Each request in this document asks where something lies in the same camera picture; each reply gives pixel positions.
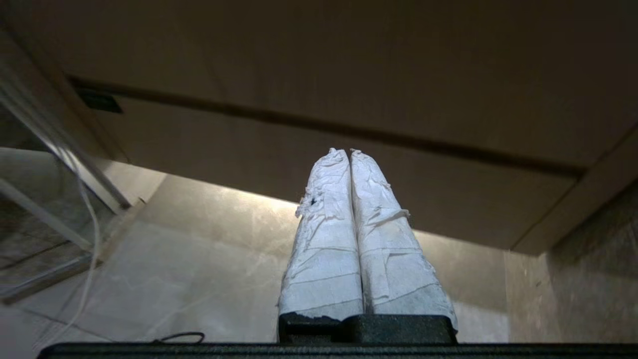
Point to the dark green label plate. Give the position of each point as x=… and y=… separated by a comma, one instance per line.
x=99, y=99

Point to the light wooden vanity cabinet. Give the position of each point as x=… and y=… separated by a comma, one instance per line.
x=349, y=60

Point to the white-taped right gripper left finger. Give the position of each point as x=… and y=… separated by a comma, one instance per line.
x=324, y=259

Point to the glass shower door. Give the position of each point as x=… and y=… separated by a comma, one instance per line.
x=30, y=199

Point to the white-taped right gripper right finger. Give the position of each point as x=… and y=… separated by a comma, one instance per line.
x=394, y=269

